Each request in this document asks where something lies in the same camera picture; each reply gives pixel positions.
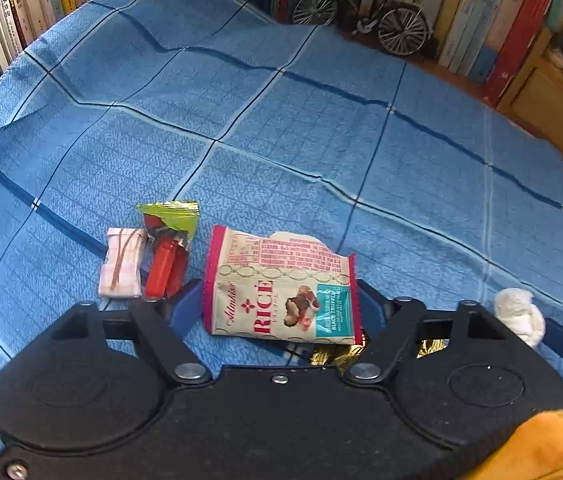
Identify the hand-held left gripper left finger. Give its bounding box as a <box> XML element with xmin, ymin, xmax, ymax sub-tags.
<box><xmin>50</xmin><ymin>277</ymin><xmax>212</xmax><ymax>387</ymax></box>

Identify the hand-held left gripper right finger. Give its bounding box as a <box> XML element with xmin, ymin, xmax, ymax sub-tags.
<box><xmin>344</xmin><ymin>279</ymin><xmax>508</xmax><ymax>387</ymax></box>

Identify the white tissue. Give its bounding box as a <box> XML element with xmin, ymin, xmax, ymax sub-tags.
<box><xmin>493</xmin><ymin>287</ymin><xmax>546</xmax><ymax>349</ymax></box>

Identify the gold foil bag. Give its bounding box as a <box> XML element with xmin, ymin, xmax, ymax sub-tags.
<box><xmin>306</xmin><ymin>338</ymin><xmax>451</xmax><ymax>367</ymax></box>

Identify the pink-edged rice snack packet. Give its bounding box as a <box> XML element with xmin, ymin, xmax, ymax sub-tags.
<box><xmin>204</xmin><ymin>224</ymin><xmax>365</xmax><ymax>347</ymax></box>

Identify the red sausage packet green top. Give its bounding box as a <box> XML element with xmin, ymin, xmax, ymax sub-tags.
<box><xmin>136</xmin><ymin>201</ymin><xmax>200</xmax><ymax>302</ymax></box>

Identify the white pink candy packet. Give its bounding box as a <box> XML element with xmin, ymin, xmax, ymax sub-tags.
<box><xmin>98</xmin><ymin>227</ymin><xmax>148</xmax><ymax>300</ymax></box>

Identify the blue plaid cloth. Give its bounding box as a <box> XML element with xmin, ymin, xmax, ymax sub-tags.
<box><xmin>0</xmin><ymin>0</ymin><xmax>563</xmax><ymax>467</ymax></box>

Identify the wooden drawer box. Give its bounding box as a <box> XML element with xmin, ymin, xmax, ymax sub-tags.
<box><xmin>498</xmin><ymin>29</ymin><xmax>563</xmax><ymax>182</ymax></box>

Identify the model bicycle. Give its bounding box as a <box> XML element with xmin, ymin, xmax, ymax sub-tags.
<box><xmin>290</xmin><ymin>0</ymin><xmax>435</xmax><ymax>59</ymax></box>

